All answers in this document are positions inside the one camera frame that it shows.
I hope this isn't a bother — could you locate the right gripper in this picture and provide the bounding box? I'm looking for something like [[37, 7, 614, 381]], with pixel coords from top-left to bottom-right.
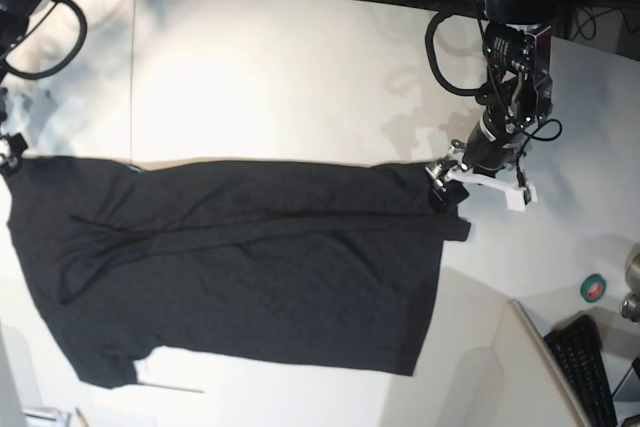
[[1, 134, 28, 175]]

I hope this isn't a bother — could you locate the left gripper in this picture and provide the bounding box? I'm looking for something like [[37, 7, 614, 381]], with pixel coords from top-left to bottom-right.
[[425, 116, 523, 212]]

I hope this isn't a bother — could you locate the black t-shirt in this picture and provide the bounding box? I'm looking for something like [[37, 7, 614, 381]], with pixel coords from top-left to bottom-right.
[[6, 156, 471, 389]]

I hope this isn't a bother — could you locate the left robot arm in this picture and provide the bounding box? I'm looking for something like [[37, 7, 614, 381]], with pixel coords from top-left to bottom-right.
[[425, 0, 557, 212]]

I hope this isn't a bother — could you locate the green tape roll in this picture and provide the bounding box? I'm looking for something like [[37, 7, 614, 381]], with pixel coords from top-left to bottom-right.
[[580, 274, 607, 303]]

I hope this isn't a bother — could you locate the black keyboard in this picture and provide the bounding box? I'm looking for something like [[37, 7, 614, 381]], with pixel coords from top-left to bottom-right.
[[544, 315, 617, 427]]

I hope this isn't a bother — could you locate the metal cylinder stand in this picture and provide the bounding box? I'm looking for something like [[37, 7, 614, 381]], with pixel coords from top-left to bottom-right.
[[620, 254, 640, 323]]

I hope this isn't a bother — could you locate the white partition panel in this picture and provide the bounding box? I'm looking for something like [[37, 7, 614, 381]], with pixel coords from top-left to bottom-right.
[[492, 301, 590, 427]]

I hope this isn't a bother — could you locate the white cable tray lid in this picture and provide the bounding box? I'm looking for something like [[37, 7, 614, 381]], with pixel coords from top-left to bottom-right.
[[134, 382, 207, 421]]

